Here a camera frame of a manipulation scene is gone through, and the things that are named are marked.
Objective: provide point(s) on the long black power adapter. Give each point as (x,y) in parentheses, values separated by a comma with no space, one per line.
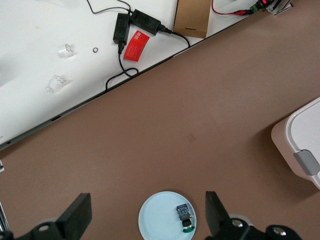
(146,21)

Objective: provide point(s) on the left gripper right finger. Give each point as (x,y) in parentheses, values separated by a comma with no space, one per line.
(216,217)

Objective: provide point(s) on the white lunch box grey clips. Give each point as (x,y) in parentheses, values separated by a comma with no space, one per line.
(305,130)

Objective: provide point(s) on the red card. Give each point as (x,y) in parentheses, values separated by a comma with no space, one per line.
(136,46)

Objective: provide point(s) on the brown cardboard box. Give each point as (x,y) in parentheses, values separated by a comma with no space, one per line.
(191,17)

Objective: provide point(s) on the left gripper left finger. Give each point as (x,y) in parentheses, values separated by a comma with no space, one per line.
(75,220)

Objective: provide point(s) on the striped clear plastic piece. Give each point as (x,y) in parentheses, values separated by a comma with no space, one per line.
(57,83)

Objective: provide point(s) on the short black power adapter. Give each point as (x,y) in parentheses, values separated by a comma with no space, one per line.
(121,28)

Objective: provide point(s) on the light blue round plate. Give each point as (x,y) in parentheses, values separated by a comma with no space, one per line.
(157,217)

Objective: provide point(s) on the small white metal bracket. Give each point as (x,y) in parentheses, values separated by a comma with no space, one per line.
(280,6)

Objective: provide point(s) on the red digit display module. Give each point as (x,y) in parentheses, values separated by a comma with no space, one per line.
(261,3)

